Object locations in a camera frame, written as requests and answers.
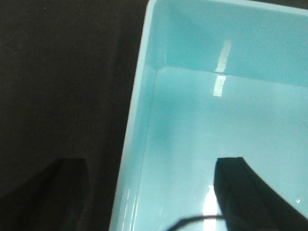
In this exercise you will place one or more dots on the light blue plastic bin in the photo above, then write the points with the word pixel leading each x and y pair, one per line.
pixel 214 79

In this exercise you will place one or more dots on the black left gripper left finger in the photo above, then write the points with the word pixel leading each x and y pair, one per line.
pixel 52 200

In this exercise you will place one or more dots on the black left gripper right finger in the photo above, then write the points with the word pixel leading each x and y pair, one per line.
pixel 249 203

